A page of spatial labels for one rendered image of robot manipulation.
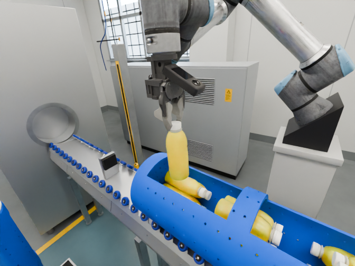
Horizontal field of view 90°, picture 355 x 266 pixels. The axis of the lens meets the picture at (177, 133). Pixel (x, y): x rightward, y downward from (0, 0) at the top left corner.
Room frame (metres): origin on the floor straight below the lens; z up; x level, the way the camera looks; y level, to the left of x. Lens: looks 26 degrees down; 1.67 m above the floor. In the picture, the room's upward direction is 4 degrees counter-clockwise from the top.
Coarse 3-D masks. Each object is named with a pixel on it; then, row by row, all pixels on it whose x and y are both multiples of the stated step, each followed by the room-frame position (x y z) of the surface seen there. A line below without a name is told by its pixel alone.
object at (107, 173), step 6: (102, 156) 0.94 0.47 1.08; (108, 156) 0.94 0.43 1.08; (114, 156) 0.96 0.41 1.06; (102, 162) 0.90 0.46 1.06; (108, 162) 0.92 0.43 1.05; (114, 162) 0.95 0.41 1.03; (102, 168) 0.91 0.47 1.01; (108, 168) 0.92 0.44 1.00; (114, 168) 0.96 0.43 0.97; (108, 174) 0.92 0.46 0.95; (114, 174) 0.95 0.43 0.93
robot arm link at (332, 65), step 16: (240, 0) 1.05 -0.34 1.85; (256, 0) 1.00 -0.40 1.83; (272, 0) 0.98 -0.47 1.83; (256, 16) 1.03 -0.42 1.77; (272, 16) 0.98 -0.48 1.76; (288, 16) 0.96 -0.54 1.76; (272, 32) 1.00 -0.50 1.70; (288, 32) 0.95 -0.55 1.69; (304, 32) 0.93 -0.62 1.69; (288, 48) 0.97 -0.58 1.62; (304, 48) 0.92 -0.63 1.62; (320, 48) 0.91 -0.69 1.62; (336, 48) 0.88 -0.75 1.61; (304, 64) 0.93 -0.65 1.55; (320, 64) 0.88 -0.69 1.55; (336, 64) 0.85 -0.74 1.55; (352, 64) 0.84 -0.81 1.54; (320, 80) 0.89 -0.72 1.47; (336, 80) 0.87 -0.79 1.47
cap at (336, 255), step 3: (336, 252) 0.29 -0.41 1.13; (333, 255) 0.29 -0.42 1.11; (336, 255) 0.28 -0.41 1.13; (339, 255) 0.28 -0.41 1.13; (342, 255) 0.28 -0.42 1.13; (333, 258) 0.28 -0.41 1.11; (336, 258) 0.27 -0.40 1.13; (339, 258) 0.27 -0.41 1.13; (342, 258) 0.27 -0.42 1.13; (333, 261) 0.28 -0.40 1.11; (336, 261) 0.27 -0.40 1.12; (342, 261) 0.27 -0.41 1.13; (333, 264) 0.27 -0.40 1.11; (336, 264) 0.26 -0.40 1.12
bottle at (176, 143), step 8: (168, 136) 0.49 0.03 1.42; (176, 136) 0.48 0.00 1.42; (184, 136) 0.49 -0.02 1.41; (168, 144) 0.48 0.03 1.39; (176, 144) 0.47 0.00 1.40; (184, 144) 0.48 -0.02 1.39; (168, 152) 0.48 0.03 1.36; (176, 152) 0.47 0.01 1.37; (184, 152) 0.48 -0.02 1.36; (168, 160) 0.49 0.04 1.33; (176, 160) 0.47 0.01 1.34; (184, 160) 0.47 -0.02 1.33; (176, 168) 0.47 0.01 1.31; (184, 168) 0.47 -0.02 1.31; (176, 176) 0.47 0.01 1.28; (184, 176) 0.47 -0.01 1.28
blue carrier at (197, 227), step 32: (160, 160) 0.63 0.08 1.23; (160, 192) 0.50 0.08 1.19; (224, 192) 0.58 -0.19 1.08; (256, 192) 0.43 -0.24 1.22; (160, 224) 0.46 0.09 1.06; (192, 224) 0.38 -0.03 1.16; (224, 224) 0.34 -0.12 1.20; (288, 224) 0.42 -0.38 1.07; (320, 224) 0.37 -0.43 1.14; (224, 256) 0.29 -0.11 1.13; (256, 256) 0.26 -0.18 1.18; (288, 256) 0.25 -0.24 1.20
